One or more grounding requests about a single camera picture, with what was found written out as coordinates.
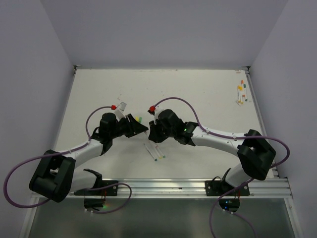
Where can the dark green cap marker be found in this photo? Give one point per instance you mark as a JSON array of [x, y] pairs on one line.
[[245, 93]]

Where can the orange cap marker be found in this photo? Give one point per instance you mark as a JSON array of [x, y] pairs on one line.
[[242, 85]]

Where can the aluminium rail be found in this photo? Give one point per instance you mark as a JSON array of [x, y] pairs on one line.
[[181, 188]]

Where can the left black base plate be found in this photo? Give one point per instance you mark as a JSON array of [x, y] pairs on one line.
[[110, 191]]

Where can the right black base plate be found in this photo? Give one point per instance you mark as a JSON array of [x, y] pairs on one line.
[[218, 188]]

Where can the teal green marker pen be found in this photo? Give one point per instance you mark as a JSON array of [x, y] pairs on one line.
[[150, 152]]

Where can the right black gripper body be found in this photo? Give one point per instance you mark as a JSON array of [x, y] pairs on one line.
[[160, 133]]

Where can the light green cap marker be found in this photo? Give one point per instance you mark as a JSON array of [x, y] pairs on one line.
[[163, 155]]

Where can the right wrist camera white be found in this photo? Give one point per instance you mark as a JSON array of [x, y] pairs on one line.
[[155, 111]]

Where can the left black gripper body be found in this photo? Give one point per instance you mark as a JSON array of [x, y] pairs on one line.
[[122, 128]]

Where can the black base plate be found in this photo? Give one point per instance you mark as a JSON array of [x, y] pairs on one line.
[[110, 191], [218, 188]]

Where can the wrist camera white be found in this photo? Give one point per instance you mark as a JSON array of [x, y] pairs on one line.
[[155, 111], [119, 111]]

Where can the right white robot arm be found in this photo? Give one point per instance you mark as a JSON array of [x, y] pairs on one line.
[[253, 151]]

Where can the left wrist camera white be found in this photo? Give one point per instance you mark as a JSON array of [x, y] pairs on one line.
[[119, 111]]

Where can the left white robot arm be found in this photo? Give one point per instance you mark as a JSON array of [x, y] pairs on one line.
[[55, 176]]

